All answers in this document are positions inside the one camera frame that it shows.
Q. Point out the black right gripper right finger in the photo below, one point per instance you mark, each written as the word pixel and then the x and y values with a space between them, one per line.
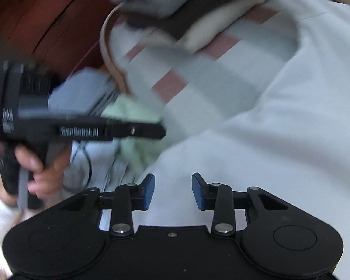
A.
pixel 271 233

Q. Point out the person's left hand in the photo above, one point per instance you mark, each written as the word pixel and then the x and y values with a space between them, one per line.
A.
pixel 47 180

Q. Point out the dark red wooden furniture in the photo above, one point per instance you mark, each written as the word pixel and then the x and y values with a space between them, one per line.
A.
pixel 61 35

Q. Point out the white garment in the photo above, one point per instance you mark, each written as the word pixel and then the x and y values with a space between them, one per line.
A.
pixel 294 143

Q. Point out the striped pink grey white blanket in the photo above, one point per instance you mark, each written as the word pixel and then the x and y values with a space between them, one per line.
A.
pixel 193 92

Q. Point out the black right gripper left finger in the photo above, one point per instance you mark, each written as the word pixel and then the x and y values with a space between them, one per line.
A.
pixel 68 237

